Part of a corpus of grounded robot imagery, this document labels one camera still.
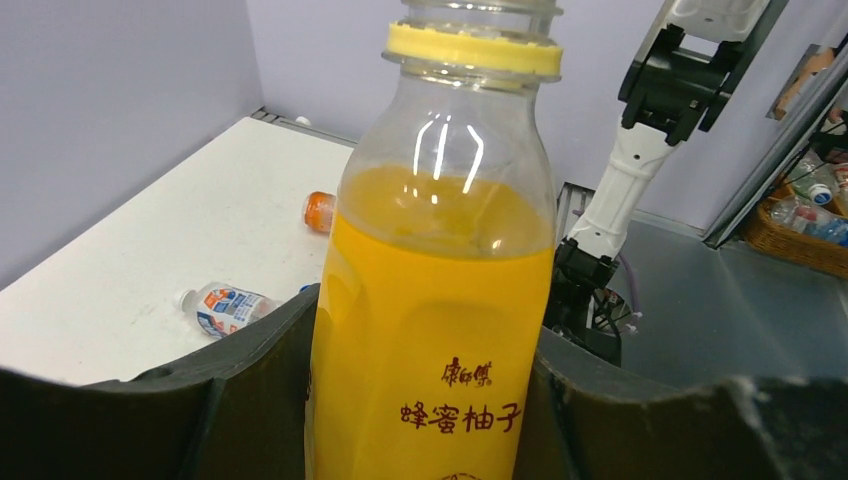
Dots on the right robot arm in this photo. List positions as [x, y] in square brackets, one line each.
[682, 77]

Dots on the orange drink bottle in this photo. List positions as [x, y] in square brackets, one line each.
[318, 211]

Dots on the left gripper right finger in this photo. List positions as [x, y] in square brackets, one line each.
[588, 419]

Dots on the yellow juice bottle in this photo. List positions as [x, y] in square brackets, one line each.
[440, 257]

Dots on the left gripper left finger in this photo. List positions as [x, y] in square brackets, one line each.
[234, 409]

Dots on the wicker basket with bottles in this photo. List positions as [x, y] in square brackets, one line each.
[803, 218]

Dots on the clear water bottle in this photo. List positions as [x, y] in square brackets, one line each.
[221, 309]

